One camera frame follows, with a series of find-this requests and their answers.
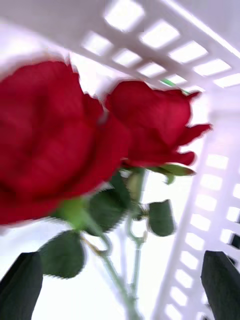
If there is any red rose with green stem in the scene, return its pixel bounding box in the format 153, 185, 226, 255
0, 60, 141, 320
104, 80, 213, 301

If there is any shallow white lattice box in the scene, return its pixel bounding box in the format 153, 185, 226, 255
0, 0, 240, 320

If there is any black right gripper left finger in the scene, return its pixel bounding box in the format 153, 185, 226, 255
0, 251, 44, 320

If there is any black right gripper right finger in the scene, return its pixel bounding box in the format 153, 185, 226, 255
200, 250, 240, 320

